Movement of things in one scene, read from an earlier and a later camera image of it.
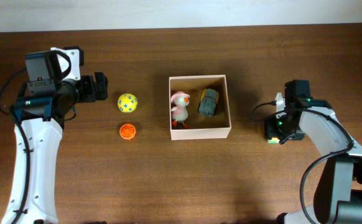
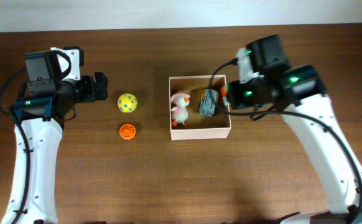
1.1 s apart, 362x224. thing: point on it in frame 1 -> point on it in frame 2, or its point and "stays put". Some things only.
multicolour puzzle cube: [274, 140] -> [224, 93]
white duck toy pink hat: [180, 112] stays put
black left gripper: [95, 91] stays put
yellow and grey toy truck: [208, 101] stays put
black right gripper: [270, 130] -> [235, 97]
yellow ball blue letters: [127, 102] stays put
